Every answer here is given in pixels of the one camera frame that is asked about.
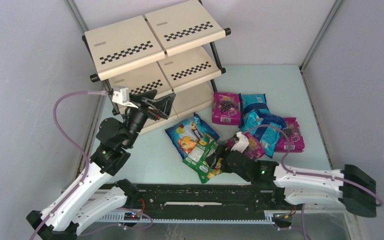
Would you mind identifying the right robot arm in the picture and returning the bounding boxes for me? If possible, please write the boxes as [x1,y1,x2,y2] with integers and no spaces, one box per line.
[203,145,379,218]

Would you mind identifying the blue fruit candy bag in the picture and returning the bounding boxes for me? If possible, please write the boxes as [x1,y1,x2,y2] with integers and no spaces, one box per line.
[164,113,220,159]

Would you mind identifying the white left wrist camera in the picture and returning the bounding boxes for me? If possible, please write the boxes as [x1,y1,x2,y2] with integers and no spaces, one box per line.
[111,85,131,106]

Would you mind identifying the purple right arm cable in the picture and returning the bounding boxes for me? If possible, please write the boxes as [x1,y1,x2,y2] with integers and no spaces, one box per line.
[241,124,384,207]

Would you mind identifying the teal blue candy bag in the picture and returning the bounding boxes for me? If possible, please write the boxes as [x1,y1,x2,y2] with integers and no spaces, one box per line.
[240,109,287,159]
[238,93,270,128]

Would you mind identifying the green candy bag nutrition side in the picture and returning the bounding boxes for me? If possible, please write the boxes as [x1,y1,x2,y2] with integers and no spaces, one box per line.
[183,134,219,173]

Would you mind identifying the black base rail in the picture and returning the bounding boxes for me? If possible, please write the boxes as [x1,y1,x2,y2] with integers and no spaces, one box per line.
[95,182,299,223]

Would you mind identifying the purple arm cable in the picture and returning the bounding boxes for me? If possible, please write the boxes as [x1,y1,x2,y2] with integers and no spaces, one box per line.
[241,124,384,207]
[28,90,109,240]

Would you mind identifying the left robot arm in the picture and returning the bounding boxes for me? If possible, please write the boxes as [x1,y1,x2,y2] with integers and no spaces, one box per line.
[26,86,176,240]

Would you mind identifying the beige three-tier shelf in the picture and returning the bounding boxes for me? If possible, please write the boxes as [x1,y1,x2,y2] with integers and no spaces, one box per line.
[82,0,231,132]

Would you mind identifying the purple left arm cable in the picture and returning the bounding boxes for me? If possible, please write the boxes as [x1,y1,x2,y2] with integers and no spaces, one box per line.
[28,90,109,240]

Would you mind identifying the magenta grape candy bag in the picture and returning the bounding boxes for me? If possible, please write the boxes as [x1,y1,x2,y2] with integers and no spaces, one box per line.
[274,117,305,153]
[211,92,241,126]
[224,132,266,160]

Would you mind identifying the green Fox's candy bag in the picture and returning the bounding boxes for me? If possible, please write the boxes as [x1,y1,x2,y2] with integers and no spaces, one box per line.
[195,158,224,184]

